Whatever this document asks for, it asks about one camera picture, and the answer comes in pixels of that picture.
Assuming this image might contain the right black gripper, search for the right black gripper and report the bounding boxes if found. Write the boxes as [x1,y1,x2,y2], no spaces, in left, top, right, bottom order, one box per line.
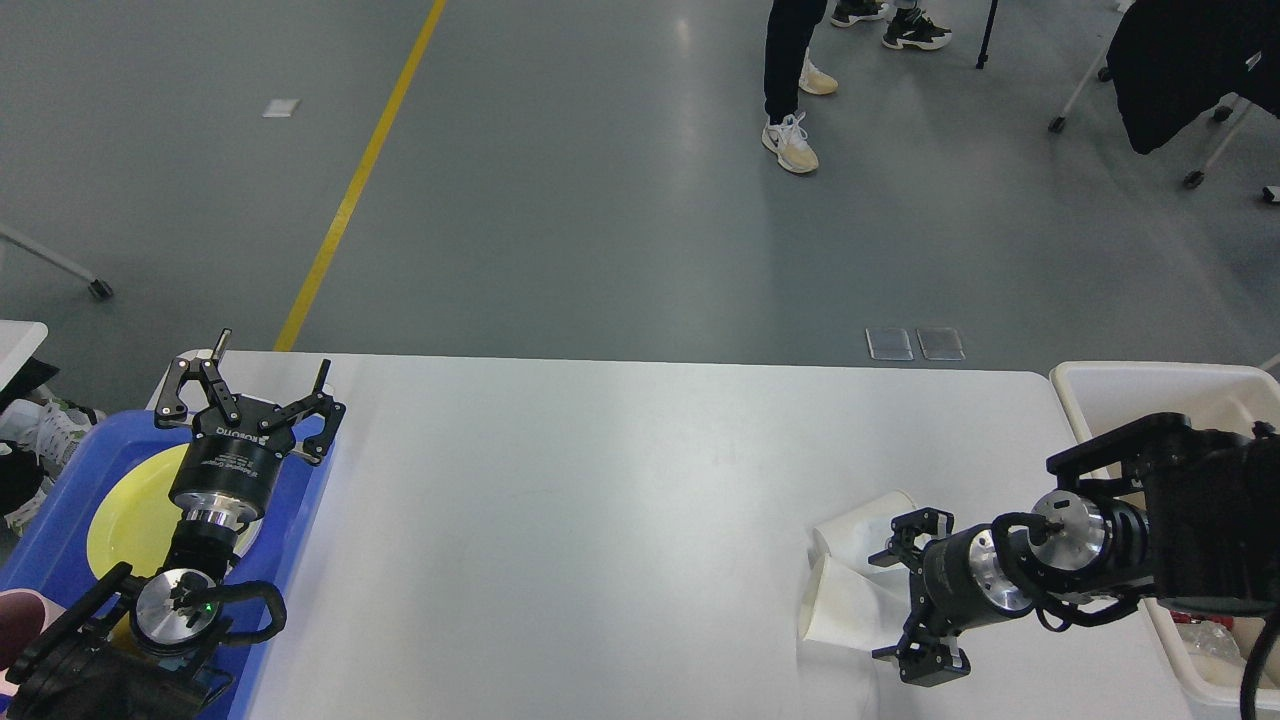
[867,509,1033,687]

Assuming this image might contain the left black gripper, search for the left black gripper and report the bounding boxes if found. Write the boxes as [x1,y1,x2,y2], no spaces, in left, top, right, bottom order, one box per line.
[155,328,348,529]

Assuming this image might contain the white paper cup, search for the white paper cup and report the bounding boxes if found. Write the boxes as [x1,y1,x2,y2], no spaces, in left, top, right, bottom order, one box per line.
[796,555,910,652]
[813,489,919,577]

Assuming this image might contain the yellow plastic plate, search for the yellow plastic plate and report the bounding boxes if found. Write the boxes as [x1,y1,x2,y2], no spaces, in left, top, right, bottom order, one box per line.
[86,445,188,579]

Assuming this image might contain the small white cup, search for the small white cup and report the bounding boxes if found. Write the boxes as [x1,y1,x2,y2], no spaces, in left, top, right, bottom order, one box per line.
[1175,618,1263,694]

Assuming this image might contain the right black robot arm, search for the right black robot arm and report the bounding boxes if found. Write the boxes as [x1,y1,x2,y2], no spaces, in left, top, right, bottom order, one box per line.
[869,413,1279,719]

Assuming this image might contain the pale green plate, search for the pale green plate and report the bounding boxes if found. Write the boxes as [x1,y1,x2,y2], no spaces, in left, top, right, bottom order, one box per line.
[221,477,274,574]

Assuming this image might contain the white side table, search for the white side table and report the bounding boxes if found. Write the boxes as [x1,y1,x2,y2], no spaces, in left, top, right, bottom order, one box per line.
[1,224,114,388]

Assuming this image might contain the right floor outlet plate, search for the right floor outlet plate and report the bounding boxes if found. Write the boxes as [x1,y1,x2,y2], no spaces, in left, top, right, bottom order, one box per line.
[916,327,966,363]

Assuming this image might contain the floor outlet plate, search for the floor outlet plate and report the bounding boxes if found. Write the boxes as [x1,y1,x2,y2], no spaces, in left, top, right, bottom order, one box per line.
[916,327,966,363]
[865,327,915,363]

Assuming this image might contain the left floor outlet plate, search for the left floor outlet plate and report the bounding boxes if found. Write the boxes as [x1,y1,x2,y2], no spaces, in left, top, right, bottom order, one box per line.
[865,327,915,363]

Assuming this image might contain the beige plastic bin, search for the beige plastic bin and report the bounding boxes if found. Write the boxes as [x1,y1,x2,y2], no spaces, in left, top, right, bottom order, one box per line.
[1050,361,1279,719]

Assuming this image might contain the pink ribbed cup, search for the pink ribbed cup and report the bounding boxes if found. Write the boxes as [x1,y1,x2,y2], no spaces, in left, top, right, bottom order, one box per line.
[1,588,65,674]

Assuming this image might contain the black tripod leg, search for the black tripod leg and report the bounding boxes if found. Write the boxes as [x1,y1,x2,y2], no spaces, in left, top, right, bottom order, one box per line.
[975,0,1000,70]

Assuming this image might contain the person in black trousers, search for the person in black trousers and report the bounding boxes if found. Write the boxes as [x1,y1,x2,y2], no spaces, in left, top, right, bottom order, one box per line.
[762,1,827,176]

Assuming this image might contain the person in black clothes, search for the person in black clothes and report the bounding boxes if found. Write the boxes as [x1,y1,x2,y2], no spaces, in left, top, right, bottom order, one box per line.
[829,1,952,51]

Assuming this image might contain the white rolling chair frame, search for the white rolling chair frame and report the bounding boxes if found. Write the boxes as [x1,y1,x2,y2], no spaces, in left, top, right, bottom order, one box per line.
[1047,47,1257,191]

